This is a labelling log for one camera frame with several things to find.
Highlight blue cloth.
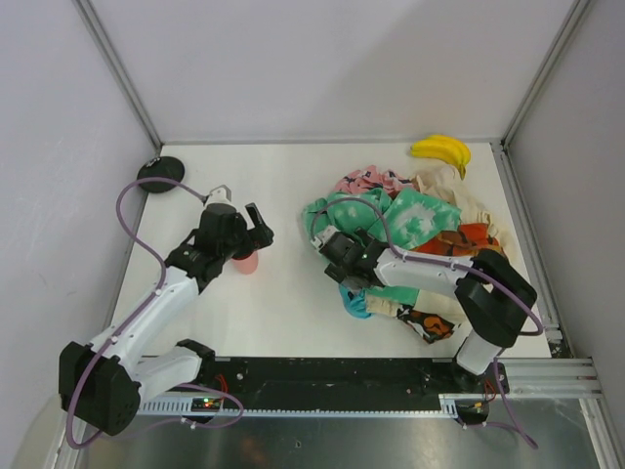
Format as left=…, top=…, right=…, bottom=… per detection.
left=338, top=284, right=373, bottom=320

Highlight green tie-dye cloth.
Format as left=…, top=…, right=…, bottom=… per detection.
left=301, top=188, right=463, bottom=307

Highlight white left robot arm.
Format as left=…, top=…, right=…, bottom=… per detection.
left=59, top=202, right=273, bottom=436

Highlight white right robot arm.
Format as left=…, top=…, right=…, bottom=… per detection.
left=312, top=226, right=537, bottom=376

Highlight pink patterned cloth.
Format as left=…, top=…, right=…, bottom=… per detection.
left=334, top=165, right=414, bottom=197

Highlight black orange patterned cloth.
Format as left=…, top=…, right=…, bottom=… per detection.
left=396, top=305, right=457, bottom=344

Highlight orange camouflage cloth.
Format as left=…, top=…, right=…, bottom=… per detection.
left=412, top=223, right=506, bottom=257

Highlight cream cloth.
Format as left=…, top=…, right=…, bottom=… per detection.
left=365, top=163, right=515, bottom=323

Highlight pink plastic cup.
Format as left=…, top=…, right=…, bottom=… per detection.
left=231, top=252, right=259, bottom=275

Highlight black round disc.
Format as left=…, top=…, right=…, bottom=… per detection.
left=137, top=156, right=186, bottom=193

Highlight yellow banana bunch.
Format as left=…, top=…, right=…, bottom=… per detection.
left=410, top=134, right=472, bottom=180

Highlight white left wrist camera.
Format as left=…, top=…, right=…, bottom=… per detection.
left=204, top=185, right=232, bottom=205

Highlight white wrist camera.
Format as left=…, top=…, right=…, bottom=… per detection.
left=204, top=185, right=232, bottom=205
left=312, top=225, right=338, bottom=251

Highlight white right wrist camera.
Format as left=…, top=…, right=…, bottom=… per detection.
left=312, top=225, right=338, bottom=251

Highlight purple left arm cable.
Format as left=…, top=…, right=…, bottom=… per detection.
left=65, top=178, right=245, bottom=449

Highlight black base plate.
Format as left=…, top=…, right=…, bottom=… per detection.
left=194, top=357, right=509, bottom=398

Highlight grey slotted cable duct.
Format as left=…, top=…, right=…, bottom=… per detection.
left=138, top=392, right=458, bottom=419

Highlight aluminium frame rail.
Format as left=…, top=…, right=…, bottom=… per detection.
left=490, top=141, right=604, bottom=400

